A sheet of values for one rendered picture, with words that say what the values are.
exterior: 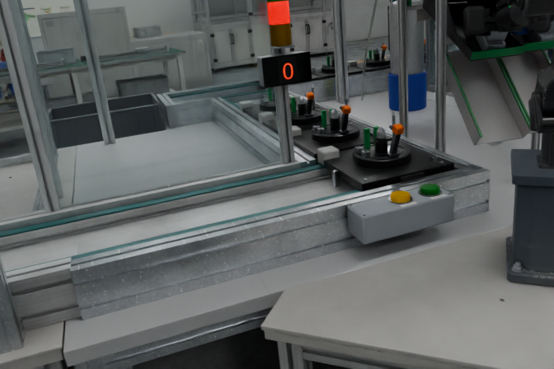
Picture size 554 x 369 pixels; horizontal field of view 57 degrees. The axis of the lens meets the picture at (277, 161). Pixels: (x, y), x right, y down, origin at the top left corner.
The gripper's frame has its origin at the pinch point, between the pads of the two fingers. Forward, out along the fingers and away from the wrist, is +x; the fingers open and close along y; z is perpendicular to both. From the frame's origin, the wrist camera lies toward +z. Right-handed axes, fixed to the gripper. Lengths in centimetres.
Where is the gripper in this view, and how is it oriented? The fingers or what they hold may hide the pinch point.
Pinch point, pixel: (495, 25)
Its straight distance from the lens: 131.0
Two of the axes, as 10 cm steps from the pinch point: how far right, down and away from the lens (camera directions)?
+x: -0.4, -0.5, 10.0
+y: -10.0, 0.5, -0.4
